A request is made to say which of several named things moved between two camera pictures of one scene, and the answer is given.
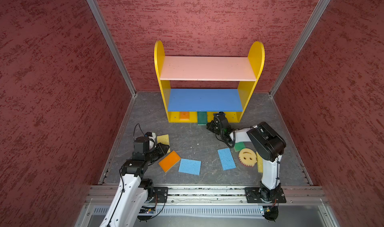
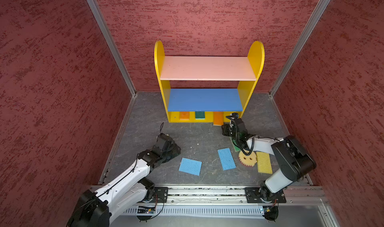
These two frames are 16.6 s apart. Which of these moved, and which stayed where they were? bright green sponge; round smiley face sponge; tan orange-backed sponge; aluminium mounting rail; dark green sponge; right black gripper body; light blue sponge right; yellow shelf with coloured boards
Moved: right black gripper body; dark green sponge
Stayed: bright green sponge; yellow shelf with coloured boards; tan orange-backed sponge; round smiley face sponge; light blue sponge right; aluminium mounting rail
